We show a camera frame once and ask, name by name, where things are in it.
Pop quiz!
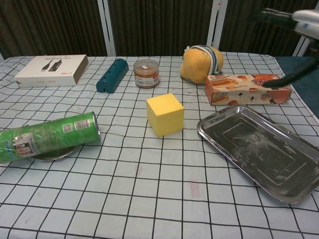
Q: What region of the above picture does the yellow plush toy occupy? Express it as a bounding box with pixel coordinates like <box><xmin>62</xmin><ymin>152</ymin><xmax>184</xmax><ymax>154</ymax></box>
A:
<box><xmin>179</xmin><ymin>44</ymin><xmax>224</xmax><ymax>84</ymax></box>

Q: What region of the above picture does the white screen frame post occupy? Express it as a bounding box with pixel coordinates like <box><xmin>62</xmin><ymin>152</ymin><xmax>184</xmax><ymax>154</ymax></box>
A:
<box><xmin>293</xmin><ymin>34</ymin><xmax>311</xmax><ymax>57</ymax></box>
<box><xmin>97</xmin><ymin>0</ymin><xmax>118</xmax><ymax>57</ymax></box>
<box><xmin>208</xmin><ymin>0</ymin><xmax>229</xmax><ymax>52</ymax></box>

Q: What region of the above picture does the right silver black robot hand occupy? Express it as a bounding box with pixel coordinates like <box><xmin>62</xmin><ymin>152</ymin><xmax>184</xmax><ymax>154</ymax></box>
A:
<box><xmin>246</xmin><ymin>7</ymin><xmax>319</xmax><ymax>88</ymax></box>

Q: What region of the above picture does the orange snack box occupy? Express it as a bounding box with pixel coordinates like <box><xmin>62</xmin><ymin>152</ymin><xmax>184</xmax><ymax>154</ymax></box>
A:
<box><xmin>204</xmin><ymin>74</ymin><xmax>293</xmax><ymax>106</ymax></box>

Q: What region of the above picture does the yellow foam cube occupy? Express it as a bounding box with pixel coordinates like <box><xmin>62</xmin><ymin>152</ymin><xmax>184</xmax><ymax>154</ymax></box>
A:
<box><xmin>146</xmin><ymin>93</ymin><xmax>184</xmax><ymax>137</ymax></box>

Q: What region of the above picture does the checked light blue tablecloth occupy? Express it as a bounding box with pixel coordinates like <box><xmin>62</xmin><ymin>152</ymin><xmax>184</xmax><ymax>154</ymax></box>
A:
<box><xmin>0</xmin><ymin>51</ymin><xmax>319</xmax><ymax>239</ymax></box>

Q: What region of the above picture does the rectangular steel tray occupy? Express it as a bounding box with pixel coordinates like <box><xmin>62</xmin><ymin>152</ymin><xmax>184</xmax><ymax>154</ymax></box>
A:
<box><xmin>196</xmin><ymin>106</ymin><xmax>319</xmax><ymax>204</ymax></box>

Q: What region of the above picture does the white flat product box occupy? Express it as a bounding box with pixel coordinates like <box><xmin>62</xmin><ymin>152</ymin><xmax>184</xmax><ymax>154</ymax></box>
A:
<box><xmin>14</xmin><ymin>54</ymin><xmax>89</xmax><ymax>88</ymax></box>

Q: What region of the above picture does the clear jar with red contents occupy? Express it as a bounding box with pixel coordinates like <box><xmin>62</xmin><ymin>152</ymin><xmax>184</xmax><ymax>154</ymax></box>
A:
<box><xmin>133</xmin><ymin>59</ymin><xmax>160</xmax><ymax>89</ymax></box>

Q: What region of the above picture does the round steel plate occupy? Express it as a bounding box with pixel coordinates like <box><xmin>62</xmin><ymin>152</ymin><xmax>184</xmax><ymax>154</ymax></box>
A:
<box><xmin>32</xmin><ymin>143</ymin><xmax>83</xmax><ymax>162</ymax></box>

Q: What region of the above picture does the green chips can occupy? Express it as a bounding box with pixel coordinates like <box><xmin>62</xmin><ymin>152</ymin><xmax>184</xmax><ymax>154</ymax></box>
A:
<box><xmin>0</xmin><ymin>111</ymin><xmax>101</xmax><ymax>164</ymax></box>

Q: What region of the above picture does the teal plastic holder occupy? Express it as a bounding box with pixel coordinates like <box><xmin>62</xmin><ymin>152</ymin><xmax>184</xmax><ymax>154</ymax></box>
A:
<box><xmin>96</xmin><ymin>58</ymin><xmax>130</xmax><ymax>95</ymax></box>

